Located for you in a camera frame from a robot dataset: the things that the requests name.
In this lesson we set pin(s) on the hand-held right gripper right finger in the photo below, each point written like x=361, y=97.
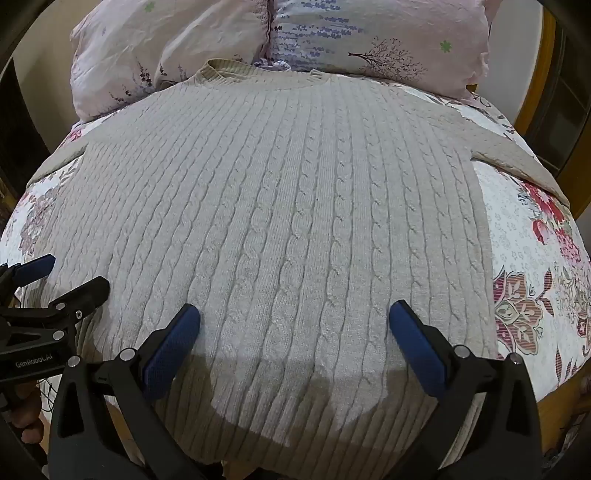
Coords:
x=412, y=341

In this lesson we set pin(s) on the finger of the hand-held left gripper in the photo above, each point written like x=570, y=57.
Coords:
x=87, y=290
x=34, y=269

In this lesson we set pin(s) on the wooden cabinet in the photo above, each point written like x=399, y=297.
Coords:
x=561, y=110

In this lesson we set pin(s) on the pink tree-print pillow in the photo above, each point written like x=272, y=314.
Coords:
x=383, y=41

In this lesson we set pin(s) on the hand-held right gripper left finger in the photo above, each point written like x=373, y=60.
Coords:
x=171, y=341

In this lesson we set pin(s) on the pink floral pillow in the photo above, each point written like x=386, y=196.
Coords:
x=152, y=50

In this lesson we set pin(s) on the person's left hand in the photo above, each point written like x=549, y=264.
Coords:
x=25, y=415

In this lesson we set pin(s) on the floral bedsheet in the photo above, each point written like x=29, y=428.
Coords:
x=531, y=258

